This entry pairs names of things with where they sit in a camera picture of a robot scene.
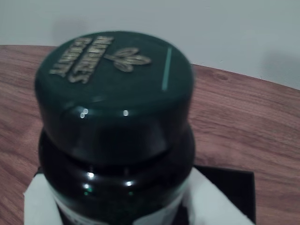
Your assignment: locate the dark green pill bottle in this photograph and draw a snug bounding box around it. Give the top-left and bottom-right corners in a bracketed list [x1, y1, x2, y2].
[34, 30, 196, 225]

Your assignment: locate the gripper white left finger black-taped tip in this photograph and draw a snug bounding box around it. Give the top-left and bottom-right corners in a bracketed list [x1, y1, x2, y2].
[23, 174, 62, 225]

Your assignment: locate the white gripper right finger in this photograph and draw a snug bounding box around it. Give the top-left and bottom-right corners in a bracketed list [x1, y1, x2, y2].
[184, 168, 256, 225]

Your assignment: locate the shallow black box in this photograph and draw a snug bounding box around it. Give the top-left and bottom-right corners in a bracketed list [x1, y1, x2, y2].
[34, 165, 255, 224]

